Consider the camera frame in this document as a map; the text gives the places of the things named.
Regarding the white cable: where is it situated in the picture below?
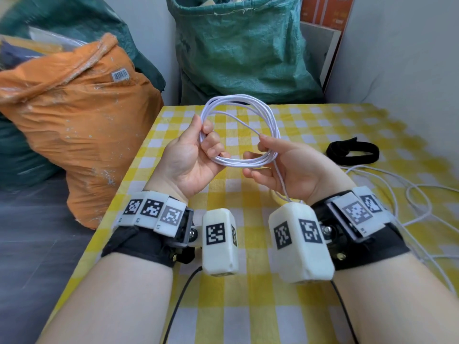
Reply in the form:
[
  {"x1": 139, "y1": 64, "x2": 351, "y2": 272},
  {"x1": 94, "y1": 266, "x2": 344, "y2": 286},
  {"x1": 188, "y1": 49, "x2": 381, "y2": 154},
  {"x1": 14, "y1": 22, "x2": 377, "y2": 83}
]
[
  {"x1": 198, "y1": 95, "x2": 293, "y2": 204},
  {"x1": 339, "y1": 165, "x2": 459, "y2": 298}
]

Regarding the black right wrist strap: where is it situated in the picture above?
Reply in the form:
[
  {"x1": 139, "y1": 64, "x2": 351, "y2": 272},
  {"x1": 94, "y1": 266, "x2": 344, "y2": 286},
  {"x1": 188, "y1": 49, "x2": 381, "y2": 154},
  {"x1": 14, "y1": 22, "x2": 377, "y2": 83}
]
[{"x1": 311, "y1": 191, "x2": 411, "y2": 272}]

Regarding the left wrist marker band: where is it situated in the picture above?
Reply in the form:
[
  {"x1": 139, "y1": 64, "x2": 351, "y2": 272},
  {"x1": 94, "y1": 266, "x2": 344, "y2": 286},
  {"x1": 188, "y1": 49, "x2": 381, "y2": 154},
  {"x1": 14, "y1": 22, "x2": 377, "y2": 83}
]
[{"x1": 116, "y1": 191, "x2": 189, "y2": 237}]

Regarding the person's right forearm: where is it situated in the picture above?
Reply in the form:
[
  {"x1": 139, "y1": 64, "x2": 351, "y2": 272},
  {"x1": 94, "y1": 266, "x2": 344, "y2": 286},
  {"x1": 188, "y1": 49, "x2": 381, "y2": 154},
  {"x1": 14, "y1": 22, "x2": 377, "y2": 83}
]
[{"x1": 332, "y1": 251, "x2": 459, "y2": 344}]

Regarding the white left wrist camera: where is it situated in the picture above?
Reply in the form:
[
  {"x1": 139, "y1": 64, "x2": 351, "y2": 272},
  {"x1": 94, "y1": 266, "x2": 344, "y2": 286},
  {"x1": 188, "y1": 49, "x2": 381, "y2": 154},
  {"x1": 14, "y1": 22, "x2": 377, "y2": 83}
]
[{"x1": 202, "y1": 208, "x2": 240, "y2": 277}]

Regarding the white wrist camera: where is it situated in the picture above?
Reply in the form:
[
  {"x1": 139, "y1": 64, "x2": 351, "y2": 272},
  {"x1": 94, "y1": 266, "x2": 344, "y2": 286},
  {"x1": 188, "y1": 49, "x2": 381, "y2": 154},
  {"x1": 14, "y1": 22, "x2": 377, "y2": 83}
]
[
  {"x1": 202, "y1": 208, "x2": 240, "y2": 277},
  {"x1": 268, "y1": 202, "x2": 336, "y2": 285}
]

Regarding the black camera cable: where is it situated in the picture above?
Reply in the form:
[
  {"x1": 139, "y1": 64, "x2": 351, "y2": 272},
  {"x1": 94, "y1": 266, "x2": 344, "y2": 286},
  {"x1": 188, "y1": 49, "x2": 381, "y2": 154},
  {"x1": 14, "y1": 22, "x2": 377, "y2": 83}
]
[
  {"x1": 330, "y1": 280, "x2": 360, "y2": 344},
  {"x1": 162, "y1": 266, "x2": 203, "y2": 344}
]

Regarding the white board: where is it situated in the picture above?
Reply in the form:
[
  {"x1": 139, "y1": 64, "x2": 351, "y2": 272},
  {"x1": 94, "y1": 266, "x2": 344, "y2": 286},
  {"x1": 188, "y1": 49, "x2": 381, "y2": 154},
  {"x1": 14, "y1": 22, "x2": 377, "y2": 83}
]
[{"x1": 299, "y1": 21, "x2": 344, "y2": 91}]

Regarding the right wrist marker band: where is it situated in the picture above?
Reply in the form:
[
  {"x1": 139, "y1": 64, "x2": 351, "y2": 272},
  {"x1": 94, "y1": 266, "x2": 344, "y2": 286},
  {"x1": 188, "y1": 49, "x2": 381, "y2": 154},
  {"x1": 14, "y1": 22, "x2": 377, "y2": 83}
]
[{"x1": 332, "y1": 186, "x2": 395, "y2": 241}]

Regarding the black wrist strap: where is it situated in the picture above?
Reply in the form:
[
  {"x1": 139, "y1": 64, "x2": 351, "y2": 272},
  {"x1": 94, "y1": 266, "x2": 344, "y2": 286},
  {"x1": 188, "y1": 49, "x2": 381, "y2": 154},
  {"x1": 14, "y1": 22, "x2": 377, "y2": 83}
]
[
  {"x1": 101, "y1": 208, "x2": 197, "y2": 268},
  {"x1": 311, "y1": 191, "x2": 411, "y2": 272}
]

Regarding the dark green sack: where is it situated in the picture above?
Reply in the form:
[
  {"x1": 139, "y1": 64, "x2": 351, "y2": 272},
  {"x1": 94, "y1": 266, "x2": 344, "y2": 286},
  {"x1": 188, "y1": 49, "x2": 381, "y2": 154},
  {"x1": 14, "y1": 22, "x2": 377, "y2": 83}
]
[{"x1": 0, "y1": 0, "x2": 166, "y2": 191}]

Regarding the person's left hand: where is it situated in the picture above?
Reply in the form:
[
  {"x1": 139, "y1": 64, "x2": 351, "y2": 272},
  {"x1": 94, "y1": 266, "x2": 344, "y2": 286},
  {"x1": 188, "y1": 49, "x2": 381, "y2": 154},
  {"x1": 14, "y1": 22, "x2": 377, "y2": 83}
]
[{"x1": 145, "y1": 114, "x2": 232, "y2": 204}]

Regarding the black left wrist strap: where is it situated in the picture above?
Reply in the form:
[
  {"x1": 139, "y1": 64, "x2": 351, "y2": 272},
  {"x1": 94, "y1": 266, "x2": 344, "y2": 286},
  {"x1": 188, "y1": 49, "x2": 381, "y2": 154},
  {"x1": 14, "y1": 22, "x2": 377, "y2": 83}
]
[{"x1": 101, "y1": 208, "x2": 197, "y2": 268}]

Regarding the orange woven sack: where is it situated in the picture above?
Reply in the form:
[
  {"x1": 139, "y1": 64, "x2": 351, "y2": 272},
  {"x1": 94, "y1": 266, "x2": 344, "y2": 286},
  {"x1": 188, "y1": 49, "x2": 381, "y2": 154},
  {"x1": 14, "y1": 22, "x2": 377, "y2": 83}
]
[{"x1": 0, "y1": 32, "x2": 165, "y2": 230}]

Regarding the loose white cable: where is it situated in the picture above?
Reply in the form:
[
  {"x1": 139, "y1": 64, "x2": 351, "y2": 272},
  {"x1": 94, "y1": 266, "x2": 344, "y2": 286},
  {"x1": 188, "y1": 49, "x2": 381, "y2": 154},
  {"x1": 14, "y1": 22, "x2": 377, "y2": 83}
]
[{"x1": 339, "y1": 165, "x2": 459, "y2": 298}]

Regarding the yellow checked tablecloth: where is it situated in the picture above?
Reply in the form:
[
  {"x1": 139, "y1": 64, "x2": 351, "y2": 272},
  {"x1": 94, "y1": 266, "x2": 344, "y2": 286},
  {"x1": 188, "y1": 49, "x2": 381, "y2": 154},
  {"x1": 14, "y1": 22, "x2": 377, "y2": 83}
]
[{"x1": 38, "y1": 103, "x2": 459, "y2": 344}]

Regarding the black right camera cable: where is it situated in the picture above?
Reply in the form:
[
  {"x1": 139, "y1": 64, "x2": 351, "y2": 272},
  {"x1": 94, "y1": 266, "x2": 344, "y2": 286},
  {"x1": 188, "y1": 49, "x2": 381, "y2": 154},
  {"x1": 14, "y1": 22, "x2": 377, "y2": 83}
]
[{"x1": 330, "y1": 280, "x2": 360, "y2": 344}]

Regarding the green woven sack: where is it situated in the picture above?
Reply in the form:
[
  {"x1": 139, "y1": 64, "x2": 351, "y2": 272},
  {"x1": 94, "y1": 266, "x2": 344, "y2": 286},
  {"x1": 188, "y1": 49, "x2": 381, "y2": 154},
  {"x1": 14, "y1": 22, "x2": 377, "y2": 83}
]
[{"x1": 167, "y1": 0, "x2": 325, "y2": 106}]

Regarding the orange cardboard box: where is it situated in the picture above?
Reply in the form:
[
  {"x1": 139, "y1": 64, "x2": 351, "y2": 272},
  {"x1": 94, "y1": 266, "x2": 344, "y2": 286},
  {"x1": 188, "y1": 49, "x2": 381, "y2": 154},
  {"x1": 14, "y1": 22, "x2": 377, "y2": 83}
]
[{"x1": 299, "y1": 0, "x2": 355, "y2": 32}]

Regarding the black left camera cable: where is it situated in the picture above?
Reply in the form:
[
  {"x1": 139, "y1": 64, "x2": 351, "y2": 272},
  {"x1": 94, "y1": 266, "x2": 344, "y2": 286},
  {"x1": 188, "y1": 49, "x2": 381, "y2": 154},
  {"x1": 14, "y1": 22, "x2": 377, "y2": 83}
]
[{"x1": 162, "y1": 266, "x2": 203, "y2": 344}]

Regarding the person's right hand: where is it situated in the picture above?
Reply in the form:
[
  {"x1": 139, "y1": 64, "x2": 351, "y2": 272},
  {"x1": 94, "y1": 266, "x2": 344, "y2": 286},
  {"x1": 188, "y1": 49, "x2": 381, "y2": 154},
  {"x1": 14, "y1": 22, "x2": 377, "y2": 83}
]
[{"x1": 242, "y1": 134, "x2": 356, "y2": 207}]

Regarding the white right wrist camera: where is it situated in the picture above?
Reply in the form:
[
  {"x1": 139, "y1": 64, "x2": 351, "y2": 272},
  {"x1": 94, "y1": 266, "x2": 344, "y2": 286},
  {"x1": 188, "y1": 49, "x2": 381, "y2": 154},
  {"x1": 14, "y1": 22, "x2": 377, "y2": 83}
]
[{"x1": 268, "y1": 202, "x2": 336, "y2": 285}]

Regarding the wrist marker band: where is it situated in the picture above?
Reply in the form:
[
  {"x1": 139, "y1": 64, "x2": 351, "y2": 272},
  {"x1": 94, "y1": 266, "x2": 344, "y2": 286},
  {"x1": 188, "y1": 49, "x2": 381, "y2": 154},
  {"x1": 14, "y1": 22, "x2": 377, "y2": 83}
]
[
  {"x1": 332, "y1": 186, "x2": 395, "y2": 241},
  {"x1": 116, "y1": 191, "x2": 189, "y2": 237}
]

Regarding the clear plastic bag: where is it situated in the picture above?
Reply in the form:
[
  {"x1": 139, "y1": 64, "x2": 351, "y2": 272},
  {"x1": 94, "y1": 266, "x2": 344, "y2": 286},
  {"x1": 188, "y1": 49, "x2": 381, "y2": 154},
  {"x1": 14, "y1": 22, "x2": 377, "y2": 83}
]
[{"x1": 0, "y1": 26, "x2": 88, "y2": 70}]

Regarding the person's left forearm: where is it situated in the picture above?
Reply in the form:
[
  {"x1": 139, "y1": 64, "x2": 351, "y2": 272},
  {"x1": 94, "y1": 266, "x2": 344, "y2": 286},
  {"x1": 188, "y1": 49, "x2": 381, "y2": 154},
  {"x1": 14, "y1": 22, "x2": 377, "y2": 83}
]
[{"x1": 38, "y1": 251, "x2": 177, "y2": 344}]

